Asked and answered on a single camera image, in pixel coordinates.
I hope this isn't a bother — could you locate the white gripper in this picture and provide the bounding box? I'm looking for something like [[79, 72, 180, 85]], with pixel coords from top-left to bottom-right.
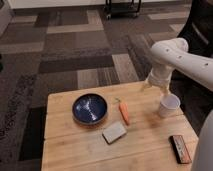
[[141, 65, 173, 96]]

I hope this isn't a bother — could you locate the white ceramic cup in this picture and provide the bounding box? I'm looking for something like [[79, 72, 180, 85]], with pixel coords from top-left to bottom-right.
[[157, 94, 180, 118]]

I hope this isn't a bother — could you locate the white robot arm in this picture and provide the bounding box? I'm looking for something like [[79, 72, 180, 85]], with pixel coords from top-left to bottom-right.
[[143, 38, 213, 171]]

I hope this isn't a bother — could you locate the dark blue ceramic bowl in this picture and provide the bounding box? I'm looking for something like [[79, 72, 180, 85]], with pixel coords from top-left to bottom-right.
[[72, 93, 108, 125]]

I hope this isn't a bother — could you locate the orange carrot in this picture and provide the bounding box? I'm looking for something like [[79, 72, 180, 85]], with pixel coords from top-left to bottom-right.
[[116, 99, 130, 125]]

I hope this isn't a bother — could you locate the white rectangular sponge block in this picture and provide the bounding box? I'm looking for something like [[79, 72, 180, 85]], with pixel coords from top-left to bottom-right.
[[102, 121, 127, 144]]

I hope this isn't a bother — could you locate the black office chair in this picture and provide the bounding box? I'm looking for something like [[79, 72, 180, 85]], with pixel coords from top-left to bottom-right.
[[178, 0, 213, 58]]

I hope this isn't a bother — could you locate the black and red rectangular device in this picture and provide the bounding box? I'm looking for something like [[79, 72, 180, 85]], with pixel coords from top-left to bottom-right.
[[169, 135, 192, 164]]

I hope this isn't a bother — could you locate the black wheeled cart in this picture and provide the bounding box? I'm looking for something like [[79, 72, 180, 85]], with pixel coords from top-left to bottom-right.
[[103, 0, 142, 19]]

